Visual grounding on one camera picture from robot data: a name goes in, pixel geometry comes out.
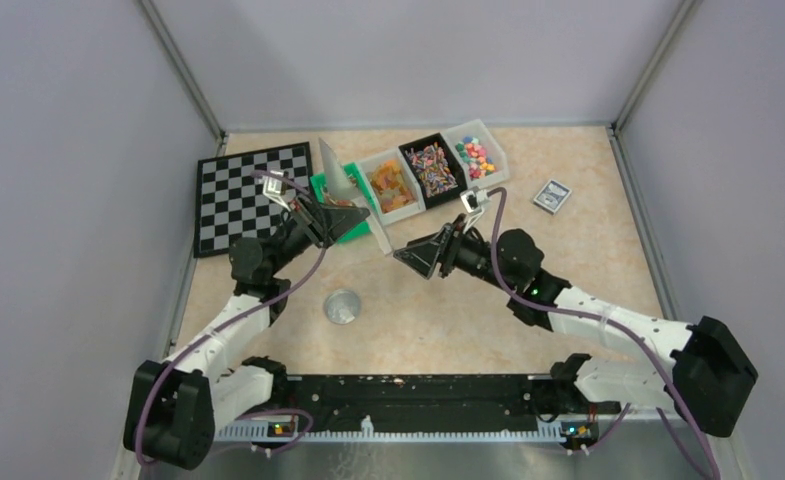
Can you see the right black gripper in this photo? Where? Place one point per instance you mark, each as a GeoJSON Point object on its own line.
{"type": "Point", "coordinates": [422, 255]}

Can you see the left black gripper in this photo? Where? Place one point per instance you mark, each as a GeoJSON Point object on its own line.
{"type": "Point", "coordinates": [337, 221]}

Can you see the clear plastic scoop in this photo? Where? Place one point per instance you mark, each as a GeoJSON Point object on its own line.
{"type": "Point", "coordinates": [340, 185]}

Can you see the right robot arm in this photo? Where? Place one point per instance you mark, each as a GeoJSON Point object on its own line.
{"type": "Point", "coordinates": [698, 369]}

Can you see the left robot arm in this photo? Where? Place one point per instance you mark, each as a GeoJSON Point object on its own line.
{"type": "Point", "coordinates": [177, 404]}

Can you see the white bin orange candies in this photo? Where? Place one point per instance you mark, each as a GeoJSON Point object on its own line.
{"type": "Point", "coordinates": [391, 186]}

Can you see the white bin colourful candies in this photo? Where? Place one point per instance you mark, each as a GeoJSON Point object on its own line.
{"type": "Point", "coordinates": [483, 160]}

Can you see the black candy bin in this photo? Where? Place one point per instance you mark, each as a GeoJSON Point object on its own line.
{"type": "Point", "coordinates": [439, 176]}

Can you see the black grey chessboard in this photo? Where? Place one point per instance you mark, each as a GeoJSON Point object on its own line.
{"type": "Point", "coordinates": [229, 200]}

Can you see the blue playing card box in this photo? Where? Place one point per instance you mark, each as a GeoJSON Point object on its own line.
{"type": "Point", "coordinates": [552, 196]}

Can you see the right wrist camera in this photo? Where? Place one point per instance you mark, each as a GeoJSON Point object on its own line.
{"type": "Point", "coordinates": [476, 202]}

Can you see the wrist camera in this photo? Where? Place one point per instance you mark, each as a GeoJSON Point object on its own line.
{"type": "Point", "coordinates": [273, 186]}
{"type": "Point", "coordinates": [476, 202]}

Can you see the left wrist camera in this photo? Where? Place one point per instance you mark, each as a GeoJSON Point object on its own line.
{"type": "Point", "coordinates": [273, 186]}

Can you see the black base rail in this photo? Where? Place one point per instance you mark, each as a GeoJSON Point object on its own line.
{"type": "Point", "coordinates": [430, 403]}

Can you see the white cable duct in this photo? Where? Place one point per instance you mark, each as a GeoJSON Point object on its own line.
{"type": "Point", "coordinates": [262, 431]}

